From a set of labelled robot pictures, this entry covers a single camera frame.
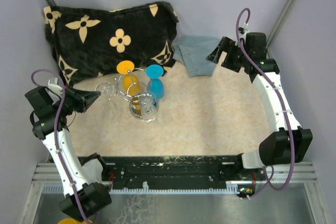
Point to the clear champagne glass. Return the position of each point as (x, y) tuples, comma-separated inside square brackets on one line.
[(107, 90)]

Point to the chrome wine glass rack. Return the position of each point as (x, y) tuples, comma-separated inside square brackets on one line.
[(144, 89)]

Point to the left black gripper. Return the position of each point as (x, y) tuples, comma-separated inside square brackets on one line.
[(83, 98)]

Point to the black floral blanket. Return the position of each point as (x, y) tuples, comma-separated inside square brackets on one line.
[(89, 43)]

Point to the yellow object at bottom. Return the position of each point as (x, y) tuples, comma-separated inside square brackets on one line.
[(71, 221)]

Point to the blue wine glass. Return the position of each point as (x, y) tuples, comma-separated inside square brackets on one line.
[(155, 85)]

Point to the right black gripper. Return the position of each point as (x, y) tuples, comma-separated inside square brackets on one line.
[(226, 45)]

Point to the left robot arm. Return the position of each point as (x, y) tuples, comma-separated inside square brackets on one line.
[(84, 192)]

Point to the blue denim cloth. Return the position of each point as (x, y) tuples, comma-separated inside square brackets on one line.
[(192, 51)]

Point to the orange wine glass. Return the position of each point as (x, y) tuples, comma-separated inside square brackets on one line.
[(130, 83)]

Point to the right corner aluminium post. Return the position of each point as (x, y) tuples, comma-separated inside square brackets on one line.
[(280, 21)]

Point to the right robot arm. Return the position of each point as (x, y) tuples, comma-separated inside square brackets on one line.
[(287, 141)]

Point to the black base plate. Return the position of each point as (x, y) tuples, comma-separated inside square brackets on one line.
[(175, 172)]

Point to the aluminium rail frame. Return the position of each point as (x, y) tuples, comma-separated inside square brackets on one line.
[(209, 189)]

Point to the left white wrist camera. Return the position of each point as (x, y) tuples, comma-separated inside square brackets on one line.
[(53, 85)]

